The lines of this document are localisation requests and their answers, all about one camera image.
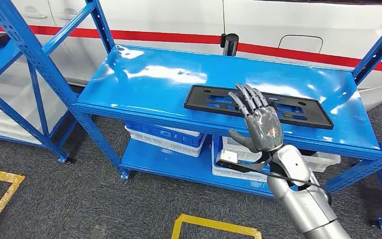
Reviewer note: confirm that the robot's grey right hand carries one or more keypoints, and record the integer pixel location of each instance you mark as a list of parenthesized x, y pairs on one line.
[(263, 128)]

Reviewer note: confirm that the black plastic plate frame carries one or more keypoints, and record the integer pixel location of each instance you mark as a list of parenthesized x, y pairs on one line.
[(196, 99)]

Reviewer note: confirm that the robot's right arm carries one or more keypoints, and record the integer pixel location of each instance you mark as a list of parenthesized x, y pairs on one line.
[(309, 211)]

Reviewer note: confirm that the white plastic crate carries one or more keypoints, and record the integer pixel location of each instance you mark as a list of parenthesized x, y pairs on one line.
[(240, 145), (230, 176), (164, 148), (184, 132), (19, 125)]

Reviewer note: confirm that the yellow floor tape square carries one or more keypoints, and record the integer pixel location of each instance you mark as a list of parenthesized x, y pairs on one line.
[(0, 175), (217, 226)]

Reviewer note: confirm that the black cylindrical post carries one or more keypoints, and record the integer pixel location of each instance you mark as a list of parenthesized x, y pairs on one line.
[(230, 44)]

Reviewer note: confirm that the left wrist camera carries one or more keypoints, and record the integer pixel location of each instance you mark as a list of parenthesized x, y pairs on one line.
[(99, 232)]

